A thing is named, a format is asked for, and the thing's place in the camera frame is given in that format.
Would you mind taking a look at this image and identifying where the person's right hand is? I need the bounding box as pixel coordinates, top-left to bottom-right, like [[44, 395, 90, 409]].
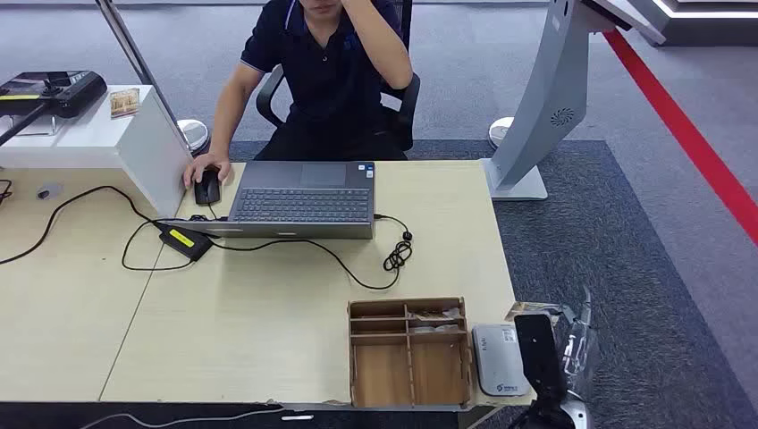
[[181, 152, 233, 189]]

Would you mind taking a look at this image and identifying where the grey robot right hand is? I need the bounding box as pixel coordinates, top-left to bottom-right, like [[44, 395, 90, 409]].
[[535, 288, 596, 397]]

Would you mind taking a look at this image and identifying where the black computer mouse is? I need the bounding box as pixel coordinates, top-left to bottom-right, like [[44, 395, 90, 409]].
[[194, 168, 222, 206]]

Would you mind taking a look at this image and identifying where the brown ID card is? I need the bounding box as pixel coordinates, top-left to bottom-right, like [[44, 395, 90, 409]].
[[504, 301, 560, 328]]

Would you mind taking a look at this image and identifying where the wooden organizer tray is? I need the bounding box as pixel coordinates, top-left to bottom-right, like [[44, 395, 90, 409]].
[[347, 297, 474, 410]]

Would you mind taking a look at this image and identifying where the grey card reader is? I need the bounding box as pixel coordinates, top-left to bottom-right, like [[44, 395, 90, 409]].
[[471, 323, 533, 399]]

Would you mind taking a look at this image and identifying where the brown printed card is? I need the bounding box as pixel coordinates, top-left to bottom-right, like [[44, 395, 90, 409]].
[[109, 87, 141, 120]]

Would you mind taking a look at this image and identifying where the person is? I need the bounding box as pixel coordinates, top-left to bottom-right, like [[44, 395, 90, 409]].
[[181, 0, 415, 189]]

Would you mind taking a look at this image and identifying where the white box stand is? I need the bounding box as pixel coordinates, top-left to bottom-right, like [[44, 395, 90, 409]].
[[0, 84, 194, 219]]

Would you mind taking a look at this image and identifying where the black power adapter yellow label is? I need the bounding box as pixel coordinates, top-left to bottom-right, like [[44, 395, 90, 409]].
[[158, 223, 213, 262]]

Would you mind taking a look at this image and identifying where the grey laptop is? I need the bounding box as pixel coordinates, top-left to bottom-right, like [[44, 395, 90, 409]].
[[167, 161, 376, 240]]

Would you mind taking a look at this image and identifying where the black handheld terminal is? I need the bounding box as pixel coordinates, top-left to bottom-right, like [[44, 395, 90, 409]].
[[0, 70, 109, 120]]

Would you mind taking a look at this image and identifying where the clear acrylic stand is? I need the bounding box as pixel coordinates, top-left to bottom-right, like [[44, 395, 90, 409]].
[[16, 114, 61, 138]]

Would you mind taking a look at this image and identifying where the black bar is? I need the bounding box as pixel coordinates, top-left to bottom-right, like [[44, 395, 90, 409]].
[[0, 101, 50, 147]]

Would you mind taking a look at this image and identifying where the black office chair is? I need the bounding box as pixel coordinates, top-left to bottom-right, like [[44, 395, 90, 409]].
[[256, 0, 422, 152]]

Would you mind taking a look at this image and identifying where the chrome stanchion base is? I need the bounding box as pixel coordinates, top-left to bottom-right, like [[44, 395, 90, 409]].
[[487, 116, 517, 150]]

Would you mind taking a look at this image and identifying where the red floor tape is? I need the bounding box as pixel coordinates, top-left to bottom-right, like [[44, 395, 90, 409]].
[[602, 28, 758, 247]]

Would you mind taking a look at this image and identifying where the grey kiosk stand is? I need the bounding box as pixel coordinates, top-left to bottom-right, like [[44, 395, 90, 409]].
[[480, 0, 668, 202]]

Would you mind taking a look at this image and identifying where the grey platform with light strip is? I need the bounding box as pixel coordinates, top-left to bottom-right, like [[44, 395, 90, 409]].
[[626, 0, 758, 47]]

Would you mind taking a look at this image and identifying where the chrome stanchion post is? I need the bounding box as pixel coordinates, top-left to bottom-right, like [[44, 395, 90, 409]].
[[94, 0, 212, 156]]

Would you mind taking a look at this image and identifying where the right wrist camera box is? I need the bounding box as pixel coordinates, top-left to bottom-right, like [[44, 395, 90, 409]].
[[513, 313, 569, 404]]

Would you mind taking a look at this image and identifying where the black mains cable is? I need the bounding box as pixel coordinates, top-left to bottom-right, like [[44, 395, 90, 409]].
[[0, 185, 197, 273]]

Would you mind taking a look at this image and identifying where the black laptop charger cable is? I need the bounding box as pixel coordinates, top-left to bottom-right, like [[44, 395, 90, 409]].
[[201, 213, 415, 292]]

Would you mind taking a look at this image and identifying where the white cable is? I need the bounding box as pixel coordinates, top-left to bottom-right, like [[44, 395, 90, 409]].
[[78, 406, 287, 429]]

